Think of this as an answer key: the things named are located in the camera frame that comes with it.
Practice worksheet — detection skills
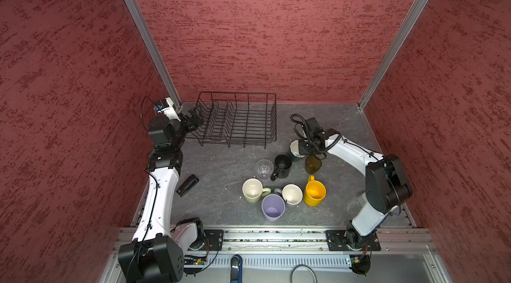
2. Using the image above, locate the teal mug white inside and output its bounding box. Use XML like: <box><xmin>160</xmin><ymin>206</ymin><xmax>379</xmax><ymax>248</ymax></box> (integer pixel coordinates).
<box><xmin>287</xmin><ymin>140</ymin><xmax>305</xmax><ymax>162</ymax></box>

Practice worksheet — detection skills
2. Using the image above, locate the black mug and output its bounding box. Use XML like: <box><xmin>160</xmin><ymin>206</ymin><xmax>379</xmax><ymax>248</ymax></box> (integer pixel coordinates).
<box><xmin>270</xmin><ymin>155</ymin><xmax>292</xmax><ymax>181</ymax></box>

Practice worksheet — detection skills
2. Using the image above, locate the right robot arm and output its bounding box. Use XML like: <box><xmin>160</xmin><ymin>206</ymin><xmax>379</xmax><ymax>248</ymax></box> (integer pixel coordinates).
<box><xmin>290</xmin><ymin>113</ymin><xmax>413</xmax><ymax>251</ymax></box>

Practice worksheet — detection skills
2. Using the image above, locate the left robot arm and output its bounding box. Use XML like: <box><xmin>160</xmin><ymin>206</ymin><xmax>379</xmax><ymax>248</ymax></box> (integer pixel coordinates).
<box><xmin>118</xmin><ymin>108</ymin><xmax>204</xmax><ymax>282</ymax></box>

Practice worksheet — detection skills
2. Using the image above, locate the yellow mug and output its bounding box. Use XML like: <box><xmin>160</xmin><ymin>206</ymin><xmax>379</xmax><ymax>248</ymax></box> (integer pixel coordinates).
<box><xmin>303</xmin><ymin>175</ymin><xmax>327</xmax><ymax>207</ymax></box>

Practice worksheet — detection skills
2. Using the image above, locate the grey mug cream inside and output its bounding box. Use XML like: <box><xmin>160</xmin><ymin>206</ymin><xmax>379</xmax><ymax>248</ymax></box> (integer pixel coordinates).
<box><xmin>274</xmin><ymin>184</ymin><xmax>303</xmax><ymax>206</ymax></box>

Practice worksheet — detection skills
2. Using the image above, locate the clear plastic cup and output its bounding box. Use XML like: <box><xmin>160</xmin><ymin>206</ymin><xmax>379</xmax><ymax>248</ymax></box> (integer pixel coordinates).
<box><xmin>255</xmin><ymin>159</ymin><xmax>274</xmax><ymax>181</ymax></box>

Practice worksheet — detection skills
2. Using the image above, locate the black stapler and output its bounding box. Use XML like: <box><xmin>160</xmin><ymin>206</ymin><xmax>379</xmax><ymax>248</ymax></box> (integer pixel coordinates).
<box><xmin>176</xmin><ymin>175</ymin><xmax>200</xmax><ymax>197</ymax></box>

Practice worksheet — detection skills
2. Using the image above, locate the lavender cup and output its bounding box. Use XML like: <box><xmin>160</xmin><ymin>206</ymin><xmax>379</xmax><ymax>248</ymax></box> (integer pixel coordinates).
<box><xmin>262</xmin><ymin>194</ymin><xmax>286</xmax><ymax>223</ymax></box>

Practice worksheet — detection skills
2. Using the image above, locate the light green mug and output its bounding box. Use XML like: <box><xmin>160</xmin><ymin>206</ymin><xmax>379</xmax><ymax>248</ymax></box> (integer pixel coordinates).
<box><xmin>242</xmin><ymin>178</ymin><xmax>271</xmax><ymax>203</ymax></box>

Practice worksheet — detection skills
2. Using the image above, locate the left corner aluminium profile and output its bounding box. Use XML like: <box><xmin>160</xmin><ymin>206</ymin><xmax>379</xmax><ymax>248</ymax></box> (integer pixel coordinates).
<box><xmin>124</xmin><ymin>0</ymin><xmax>182</xmax><ymax>113</ymax></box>

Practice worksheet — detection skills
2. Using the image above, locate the corner aluminium profile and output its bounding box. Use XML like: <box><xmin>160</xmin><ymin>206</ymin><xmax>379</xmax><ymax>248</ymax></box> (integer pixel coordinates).
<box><xmin>358</xmin><ymin>0</ymin><xmax>429</xmax><ymax>112</ymax></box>
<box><xmin>124</xmin><ymin>0</ymin><xmax>182</xmax><ymax>113</ymax></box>

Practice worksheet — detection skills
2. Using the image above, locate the right corner aluminium profile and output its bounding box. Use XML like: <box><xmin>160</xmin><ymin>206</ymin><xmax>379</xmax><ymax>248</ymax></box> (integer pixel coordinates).
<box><xmin>358</xmin><ymin>0</ymin><xmax>429</xmax><ymax>112</ymax></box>

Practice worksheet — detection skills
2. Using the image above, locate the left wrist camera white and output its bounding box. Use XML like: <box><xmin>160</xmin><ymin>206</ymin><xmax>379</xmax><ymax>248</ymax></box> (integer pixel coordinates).
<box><xmin>154</xmin><ymin>97</ymin><xmax>180</xmax><ymax>121</ymax></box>

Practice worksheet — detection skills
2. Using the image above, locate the black wire dish rack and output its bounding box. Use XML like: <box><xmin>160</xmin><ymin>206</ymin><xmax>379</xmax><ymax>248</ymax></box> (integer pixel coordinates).
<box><xmin>186</xmin><ymin>91</ymin><xmax>277</xmax><ymax>147</ymax></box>

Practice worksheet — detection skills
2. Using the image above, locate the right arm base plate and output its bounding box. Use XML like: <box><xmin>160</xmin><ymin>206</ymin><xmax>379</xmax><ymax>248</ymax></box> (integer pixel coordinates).
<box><xmin>325</xmin><ymin>229</ymin><xmax>381</xmax><ymax>252</ymax></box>

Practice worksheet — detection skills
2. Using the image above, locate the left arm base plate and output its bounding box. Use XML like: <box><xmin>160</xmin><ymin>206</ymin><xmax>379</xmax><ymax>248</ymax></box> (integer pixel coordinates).
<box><xmin>188</xmin><ymin>229</ymin><xmax>224</xmax><ymax>252</ymax></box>

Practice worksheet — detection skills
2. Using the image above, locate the black cable loop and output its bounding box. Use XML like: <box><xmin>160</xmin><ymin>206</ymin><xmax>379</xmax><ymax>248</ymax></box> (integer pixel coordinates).
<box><xmin>290</xmin><ymin>264</ymin><xmax>318</xmax><ymax>283</ymax></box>

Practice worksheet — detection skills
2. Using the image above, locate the front aluminium rail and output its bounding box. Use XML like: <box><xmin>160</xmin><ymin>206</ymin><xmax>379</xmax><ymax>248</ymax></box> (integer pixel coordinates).
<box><xmin>203</xmin><ymin>225</ymin><xmax>438</xmax><ymax>255</ymax></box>

